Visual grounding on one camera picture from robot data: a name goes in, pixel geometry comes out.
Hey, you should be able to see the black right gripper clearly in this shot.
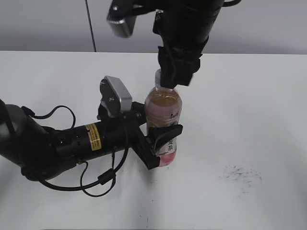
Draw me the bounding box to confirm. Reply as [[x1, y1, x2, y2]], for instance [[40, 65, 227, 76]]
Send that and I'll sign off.
[[153, 11, 209, 89]]

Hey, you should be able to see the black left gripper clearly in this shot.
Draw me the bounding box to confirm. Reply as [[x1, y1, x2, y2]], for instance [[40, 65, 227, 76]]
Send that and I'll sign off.
[[97, 102, 183, 170]]

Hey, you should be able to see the pink oolong tea bottle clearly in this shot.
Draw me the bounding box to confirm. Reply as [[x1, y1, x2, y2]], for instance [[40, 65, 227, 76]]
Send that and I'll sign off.
[[144, 86, 183, 167]]

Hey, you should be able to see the white bottle cap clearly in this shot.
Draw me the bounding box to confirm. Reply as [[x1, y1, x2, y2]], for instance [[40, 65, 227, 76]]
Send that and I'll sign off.
[[154, 69, 162, 90]]

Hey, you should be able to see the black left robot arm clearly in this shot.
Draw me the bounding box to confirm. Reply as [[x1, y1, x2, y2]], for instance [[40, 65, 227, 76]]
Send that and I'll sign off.
[[0, 102, 183, 181]]

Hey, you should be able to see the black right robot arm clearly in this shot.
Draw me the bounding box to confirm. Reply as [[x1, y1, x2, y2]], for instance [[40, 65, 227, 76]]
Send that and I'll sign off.
[[153, 0, 239, 89]]

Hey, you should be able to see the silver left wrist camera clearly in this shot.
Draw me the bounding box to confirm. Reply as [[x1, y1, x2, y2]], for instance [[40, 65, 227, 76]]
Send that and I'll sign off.
[[100, 76, 132, 118]]

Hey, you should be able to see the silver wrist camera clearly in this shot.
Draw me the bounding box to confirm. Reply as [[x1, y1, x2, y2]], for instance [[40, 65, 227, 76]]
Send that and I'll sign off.
[[106, 0, 157, 38], [100, 76, 132, 118]]

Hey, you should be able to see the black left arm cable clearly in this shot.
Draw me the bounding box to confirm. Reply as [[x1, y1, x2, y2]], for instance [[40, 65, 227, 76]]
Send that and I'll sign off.
[[21, 104, 129, 197]]

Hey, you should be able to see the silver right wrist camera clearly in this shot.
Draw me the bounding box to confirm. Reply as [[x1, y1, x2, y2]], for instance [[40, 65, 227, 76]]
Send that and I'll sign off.
[[106, 0, 157, 38]]

